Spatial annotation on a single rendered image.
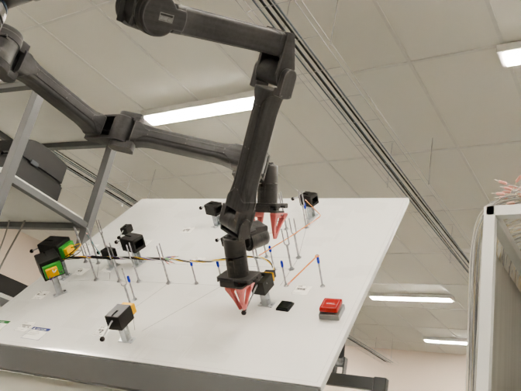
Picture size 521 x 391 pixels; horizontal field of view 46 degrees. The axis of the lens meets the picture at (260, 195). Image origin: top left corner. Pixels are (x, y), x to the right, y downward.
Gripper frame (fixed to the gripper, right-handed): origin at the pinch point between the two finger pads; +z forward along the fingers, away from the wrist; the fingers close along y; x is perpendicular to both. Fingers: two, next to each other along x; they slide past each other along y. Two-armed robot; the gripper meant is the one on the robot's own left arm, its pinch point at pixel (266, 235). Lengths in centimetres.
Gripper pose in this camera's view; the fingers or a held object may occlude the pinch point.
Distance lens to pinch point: 175.0
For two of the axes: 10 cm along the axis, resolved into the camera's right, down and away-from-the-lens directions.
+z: -0.2, 10.0, 0.1
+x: -5.2, 0.0, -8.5
